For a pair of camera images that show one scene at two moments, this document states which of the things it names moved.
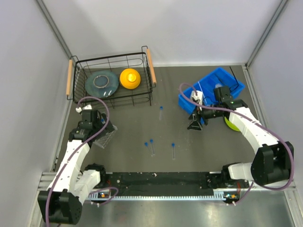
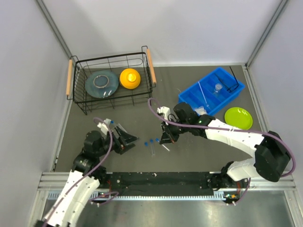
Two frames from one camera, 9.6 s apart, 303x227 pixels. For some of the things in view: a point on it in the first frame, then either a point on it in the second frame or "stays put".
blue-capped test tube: x=151 y=141 stays put
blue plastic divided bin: x=220 y=77 stays put
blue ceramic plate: x=101 y=84 stays put
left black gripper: x=104 y=116 → x=124 y=142
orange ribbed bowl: x=130 y=78 stays put
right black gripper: x=194 y=124 → x=168 y=136
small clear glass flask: x=217 y=85 stays put
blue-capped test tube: x=173 y=145 → x=157 y=139
